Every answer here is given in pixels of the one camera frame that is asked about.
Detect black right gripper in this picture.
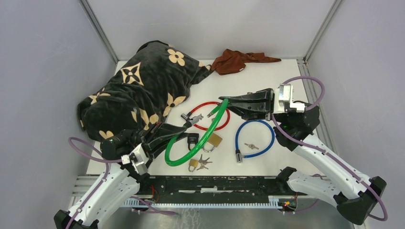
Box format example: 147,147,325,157
219,86,289,124

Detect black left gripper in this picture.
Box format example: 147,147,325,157
121,121,190,158

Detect black padlock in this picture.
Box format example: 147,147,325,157
187,133,200,151

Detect green cable lock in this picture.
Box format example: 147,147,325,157
164,99,228,167

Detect red cable lock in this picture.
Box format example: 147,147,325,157
181,101,231,132

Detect blue cable lock keys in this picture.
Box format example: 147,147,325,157
245,143,259,149

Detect small brass padlock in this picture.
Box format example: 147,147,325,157
188,159,199,172

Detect green cable lock keys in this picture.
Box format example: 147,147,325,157
189,114,203,125

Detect blue cable lock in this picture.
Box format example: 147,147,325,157
234,120,276,164

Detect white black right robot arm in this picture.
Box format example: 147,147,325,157
221,84,386,225

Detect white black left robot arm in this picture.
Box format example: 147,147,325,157
54,120,196,229

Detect small padlock keys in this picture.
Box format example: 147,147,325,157
197,155,211,170

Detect brown crumpled cloth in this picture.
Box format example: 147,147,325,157
211,49,282,75

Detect black floral patterned blanket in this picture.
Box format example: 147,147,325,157
77,41,213,142

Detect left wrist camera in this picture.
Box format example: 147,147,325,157
129,144,149,175

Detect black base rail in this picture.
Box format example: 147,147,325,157
137,176,303,204

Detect white slotted cable duct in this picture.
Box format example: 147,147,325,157
123,196,282,210

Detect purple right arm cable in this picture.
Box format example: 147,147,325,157
271,75,389,222

